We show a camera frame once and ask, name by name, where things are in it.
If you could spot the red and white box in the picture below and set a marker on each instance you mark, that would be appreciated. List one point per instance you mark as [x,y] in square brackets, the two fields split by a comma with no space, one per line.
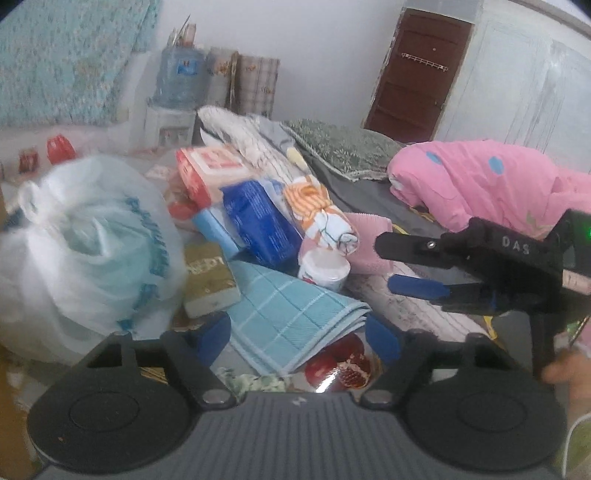
[212,170]

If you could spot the white round jar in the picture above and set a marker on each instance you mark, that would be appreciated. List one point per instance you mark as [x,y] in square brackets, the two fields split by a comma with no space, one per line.
[323,272]

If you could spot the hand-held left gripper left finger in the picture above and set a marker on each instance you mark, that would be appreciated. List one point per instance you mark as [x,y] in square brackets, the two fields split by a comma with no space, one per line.
[214,339]

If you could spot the gold drink carton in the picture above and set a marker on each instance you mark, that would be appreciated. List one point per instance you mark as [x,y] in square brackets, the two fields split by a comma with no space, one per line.
[207,281]

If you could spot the orange and white cloth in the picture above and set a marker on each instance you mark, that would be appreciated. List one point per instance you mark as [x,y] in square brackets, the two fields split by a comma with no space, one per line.
[323,217]

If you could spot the white patterned cloth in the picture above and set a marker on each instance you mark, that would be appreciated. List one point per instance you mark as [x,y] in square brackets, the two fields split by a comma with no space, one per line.
[244,138]

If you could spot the plaid folded mat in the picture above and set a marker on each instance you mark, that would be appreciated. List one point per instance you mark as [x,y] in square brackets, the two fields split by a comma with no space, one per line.
[256,85]

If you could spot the dark blue packet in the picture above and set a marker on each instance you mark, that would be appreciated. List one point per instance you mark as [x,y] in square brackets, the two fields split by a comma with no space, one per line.
[263,226]

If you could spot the large water bottle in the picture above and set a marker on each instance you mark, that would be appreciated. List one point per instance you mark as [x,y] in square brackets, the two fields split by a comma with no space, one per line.
[180,78]

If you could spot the light blue box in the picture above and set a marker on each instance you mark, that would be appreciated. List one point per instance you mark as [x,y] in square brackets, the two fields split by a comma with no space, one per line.
[214,230]

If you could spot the small red packet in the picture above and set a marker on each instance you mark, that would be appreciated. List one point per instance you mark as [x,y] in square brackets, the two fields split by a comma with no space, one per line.
[28,160]

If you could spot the floral folded mat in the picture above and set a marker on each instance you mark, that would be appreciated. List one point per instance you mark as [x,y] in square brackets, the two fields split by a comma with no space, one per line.
[219,78]

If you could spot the brown wooden door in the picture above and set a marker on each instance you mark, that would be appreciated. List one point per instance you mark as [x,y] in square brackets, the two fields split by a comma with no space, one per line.
[415,78]

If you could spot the blue floral wall cloth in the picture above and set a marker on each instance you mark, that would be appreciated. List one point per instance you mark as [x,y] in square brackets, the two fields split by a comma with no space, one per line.
[69,60]

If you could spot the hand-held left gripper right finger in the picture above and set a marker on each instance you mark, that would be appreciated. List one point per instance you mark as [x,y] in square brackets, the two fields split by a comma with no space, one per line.
[381,339]

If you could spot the white hook rack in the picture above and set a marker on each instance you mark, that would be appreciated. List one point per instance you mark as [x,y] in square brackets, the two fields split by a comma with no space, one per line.
[425,62]

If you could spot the pink blanket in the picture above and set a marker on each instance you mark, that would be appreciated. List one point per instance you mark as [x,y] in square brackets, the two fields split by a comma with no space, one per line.
[485,184]

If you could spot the pink knitted cloth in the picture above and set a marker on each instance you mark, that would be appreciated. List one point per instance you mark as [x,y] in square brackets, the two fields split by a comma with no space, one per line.
[369,235]

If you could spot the white wooden wardrobe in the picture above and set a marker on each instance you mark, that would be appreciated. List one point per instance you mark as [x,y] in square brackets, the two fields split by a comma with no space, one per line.
[521,78]

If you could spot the white plastic bag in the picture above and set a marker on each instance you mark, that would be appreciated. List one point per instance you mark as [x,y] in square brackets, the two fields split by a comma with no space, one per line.
[92,267]

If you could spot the grey bed sheet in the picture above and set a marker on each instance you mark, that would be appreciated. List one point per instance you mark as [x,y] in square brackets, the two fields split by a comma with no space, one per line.
[369,194]

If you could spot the green floral pillow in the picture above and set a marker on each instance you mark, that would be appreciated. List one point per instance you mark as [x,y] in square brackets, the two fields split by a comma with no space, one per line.
[346,147]

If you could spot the grey garment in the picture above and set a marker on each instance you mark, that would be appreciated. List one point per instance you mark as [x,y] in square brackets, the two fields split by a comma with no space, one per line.
[274,131]

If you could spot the person's right hand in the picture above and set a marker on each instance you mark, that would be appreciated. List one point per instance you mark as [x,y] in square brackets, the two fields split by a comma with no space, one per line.
[561,369]

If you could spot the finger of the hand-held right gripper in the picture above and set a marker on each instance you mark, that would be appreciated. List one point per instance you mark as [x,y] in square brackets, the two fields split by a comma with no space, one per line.
[415,286]
[415,247]

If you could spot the light blue towel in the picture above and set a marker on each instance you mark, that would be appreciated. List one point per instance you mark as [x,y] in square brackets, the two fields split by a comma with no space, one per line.
[286,314]

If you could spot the red plastic bag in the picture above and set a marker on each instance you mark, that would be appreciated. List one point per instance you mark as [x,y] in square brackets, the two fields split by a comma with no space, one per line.
[60,148]

